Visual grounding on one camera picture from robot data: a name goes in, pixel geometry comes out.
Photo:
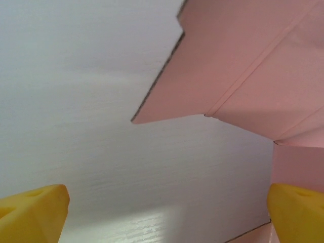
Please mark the pink paper box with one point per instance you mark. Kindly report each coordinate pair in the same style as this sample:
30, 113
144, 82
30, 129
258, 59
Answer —
227, 63

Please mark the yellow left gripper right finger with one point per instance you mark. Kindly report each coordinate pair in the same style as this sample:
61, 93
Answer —
298, 217

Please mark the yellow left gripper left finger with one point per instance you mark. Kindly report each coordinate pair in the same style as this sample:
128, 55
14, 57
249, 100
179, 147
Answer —
33, 215

